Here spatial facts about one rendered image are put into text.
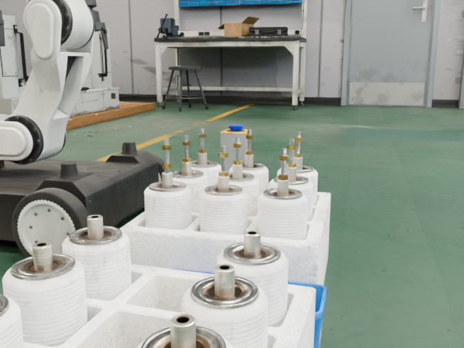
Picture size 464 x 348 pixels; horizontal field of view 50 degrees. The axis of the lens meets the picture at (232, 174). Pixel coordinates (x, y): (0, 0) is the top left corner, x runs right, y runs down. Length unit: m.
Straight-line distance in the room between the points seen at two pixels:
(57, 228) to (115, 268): 0.56
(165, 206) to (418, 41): 5.28
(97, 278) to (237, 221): 0.34
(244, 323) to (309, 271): 0.41
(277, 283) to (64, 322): 0.26
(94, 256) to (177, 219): 0.31
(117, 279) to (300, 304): 0.26
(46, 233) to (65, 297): 0.68
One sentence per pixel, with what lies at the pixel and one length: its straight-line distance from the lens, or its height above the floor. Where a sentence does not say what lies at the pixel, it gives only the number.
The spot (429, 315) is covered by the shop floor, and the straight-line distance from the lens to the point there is 1.12.
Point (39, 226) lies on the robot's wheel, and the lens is 1.31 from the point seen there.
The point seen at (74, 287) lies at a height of 0.23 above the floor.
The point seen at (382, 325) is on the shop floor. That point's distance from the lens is 1.05.
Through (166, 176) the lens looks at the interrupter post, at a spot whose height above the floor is 0.28.
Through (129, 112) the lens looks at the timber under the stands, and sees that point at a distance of 4.86.
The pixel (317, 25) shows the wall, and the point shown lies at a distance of 6.09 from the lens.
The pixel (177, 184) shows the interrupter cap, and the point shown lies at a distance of 1.03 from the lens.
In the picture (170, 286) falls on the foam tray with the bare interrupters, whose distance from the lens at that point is 0.79.
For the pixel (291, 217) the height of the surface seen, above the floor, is 0.22.
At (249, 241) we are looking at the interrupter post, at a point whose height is 0.27.
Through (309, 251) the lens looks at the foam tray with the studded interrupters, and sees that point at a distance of 0.91.
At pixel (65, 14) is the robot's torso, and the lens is 1.44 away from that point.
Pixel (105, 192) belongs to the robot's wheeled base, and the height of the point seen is 0.16.
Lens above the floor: 0.50
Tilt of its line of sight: 13 degrees down
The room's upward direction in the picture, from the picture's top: straight up
